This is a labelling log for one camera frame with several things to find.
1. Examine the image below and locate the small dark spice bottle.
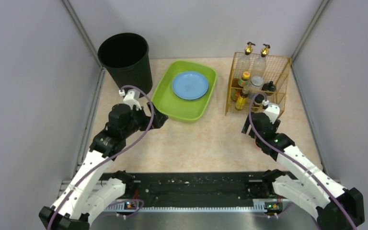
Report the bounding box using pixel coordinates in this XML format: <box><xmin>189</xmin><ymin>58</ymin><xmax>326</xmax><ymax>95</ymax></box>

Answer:
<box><xmin>252</xmin><ymin>94</ymin><xmax>265</xmax><ymax>111</ymax></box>

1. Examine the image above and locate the small brown cap bottle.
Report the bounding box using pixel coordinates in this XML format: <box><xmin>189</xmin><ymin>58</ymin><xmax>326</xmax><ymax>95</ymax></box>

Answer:
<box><xmin>235</xmin><ymin>87</ymin><xmax>249</xmax><ymax>110</ymax></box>

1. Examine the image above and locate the black lid jar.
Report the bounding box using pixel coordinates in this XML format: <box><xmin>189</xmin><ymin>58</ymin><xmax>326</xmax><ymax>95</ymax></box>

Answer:
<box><xmin>262</xmin><ymin>81</ymin><xmax>276</xmax><ymax>96</ymax></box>

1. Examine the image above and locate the blue plate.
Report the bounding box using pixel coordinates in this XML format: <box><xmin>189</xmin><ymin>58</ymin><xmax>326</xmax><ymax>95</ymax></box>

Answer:
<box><xmin>172</xmin><ymin>71</ymin><xmax>209</xmax><ymax>101</ymax></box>

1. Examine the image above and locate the clear glass bottle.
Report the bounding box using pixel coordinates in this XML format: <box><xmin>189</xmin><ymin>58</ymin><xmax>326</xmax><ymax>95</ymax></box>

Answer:
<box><xmin>251</xmin><ymin>44</ymin><xmax>271</xmax><ymax>77</ymax></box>

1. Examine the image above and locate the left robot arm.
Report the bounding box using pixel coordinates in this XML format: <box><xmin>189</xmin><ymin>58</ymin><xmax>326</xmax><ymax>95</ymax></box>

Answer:
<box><xmin>39</xmin><ymin>103</ymin><xmax>168</xmax><ymax>230</ymax></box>

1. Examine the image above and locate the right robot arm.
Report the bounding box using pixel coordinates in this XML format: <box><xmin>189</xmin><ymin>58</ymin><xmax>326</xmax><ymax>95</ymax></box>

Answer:
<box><xmin>242</xmin><ymin>112</ymin><xmax>365</xmax><ymax>230</ymax></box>

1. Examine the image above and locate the green plastic basin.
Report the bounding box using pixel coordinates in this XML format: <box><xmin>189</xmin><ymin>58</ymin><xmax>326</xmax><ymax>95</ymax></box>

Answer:
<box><xmin>152</xmin><ymin>60</ymin><xmax>218</xmax><ymax>123</ymax></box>

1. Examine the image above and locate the black plastic trash bin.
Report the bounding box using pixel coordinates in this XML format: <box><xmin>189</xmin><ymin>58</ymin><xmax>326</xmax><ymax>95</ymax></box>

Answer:
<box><xmin>97</xmin><ymin>33</ymin><xmax>153</xmax><ymax>94</ymax></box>

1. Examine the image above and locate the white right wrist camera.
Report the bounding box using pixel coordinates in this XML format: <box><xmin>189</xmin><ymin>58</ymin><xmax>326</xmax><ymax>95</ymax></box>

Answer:
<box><xmin>262</xmin><ymin>100</ymin><xmax>281</xmax><ymax>124</ymax></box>

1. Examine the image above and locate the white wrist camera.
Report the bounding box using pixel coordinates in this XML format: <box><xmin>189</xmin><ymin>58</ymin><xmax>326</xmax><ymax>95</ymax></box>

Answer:
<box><xmin>119</xmin><ymin>89</ymin><xmax>142</xmax><ymax>111</ymax></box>
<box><xmin>262</xmin><ymin>100</ymin><xmax>281</xmax><ymax>124</ymax></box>

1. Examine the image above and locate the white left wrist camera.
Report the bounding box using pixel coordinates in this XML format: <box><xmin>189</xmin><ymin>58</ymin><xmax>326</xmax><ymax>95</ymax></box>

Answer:
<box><xmin>119</xmin><ymin>89</ymin><xmax>142</xmax><ymax>111</ymax></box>

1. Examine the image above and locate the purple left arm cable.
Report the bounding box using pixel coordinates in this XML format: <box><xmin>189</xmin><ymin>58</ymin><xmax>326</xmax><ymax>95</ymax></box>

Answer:
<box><xmin>46</xmin><ymin>85</ymin><xmax>155</xmax><ymax>230</ymax></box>

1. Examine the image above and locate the gold wire rack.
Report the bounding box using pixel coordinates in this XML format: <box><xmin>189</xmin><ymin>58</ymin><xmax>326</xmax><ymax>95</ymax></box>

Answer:
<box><xmin>225</xmin><ymin>52</ymin><xmax>291</xmax><ymax>115</ymax></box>

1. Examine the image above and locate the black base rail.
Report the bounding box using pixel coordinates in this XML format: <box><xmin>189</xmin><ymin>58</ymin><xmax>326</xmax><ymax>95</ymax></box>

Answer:
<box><xmin>104</xmin><ymin>171</ymin><xmax>294</xmax><ymax>213</ymax></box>

